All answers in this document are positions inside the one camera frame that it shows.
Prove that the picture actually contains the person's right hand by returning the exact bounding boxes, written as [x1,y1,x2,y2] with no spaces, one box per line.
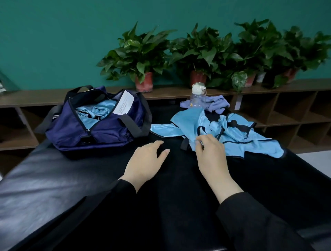
[194,134,233,191]

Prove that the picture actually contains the person's left hand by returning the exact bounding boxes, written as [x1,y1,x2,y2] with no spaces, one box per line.
[120,141,171,193]

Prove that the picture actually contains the purple cloth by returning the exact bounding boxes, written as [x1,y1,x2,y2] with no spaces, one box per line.
[179,94,231,116]

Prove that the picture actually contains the clear bottle silver cap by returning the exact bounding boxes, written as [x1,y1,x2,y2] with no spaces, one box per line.
[189,82,208,108]

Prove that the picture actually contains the navy blue bag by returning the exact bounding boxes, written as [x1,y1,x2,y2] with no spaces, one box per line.
[35,85,153,152]

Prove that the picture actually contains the person's left forearm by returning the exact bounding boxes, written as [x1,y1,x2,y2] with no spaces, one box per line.
[10,178,152,251]

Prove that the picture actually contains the person's right forearm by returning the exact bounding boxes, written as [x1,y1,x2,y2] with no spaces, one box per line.
[213,177,316,251]

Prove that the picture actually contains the wooden shelf cabinet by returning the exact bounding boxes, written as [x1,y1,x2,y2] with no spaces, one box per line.
[0,79,331,175]

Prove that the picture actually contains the black leather bench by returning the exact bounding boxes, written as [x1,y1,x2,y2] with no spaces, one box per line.
[0,106,331,251]

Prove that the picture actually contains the green plant in red pot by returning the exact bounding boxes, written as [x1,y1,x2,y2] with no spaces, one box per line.
[97,22,177,93]
[168,23,234,88]
[279,26,331,86]

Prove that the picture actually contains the green plant in white pot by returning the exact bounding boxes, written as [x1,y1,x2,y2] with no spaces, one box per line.
[228,19,293,93]

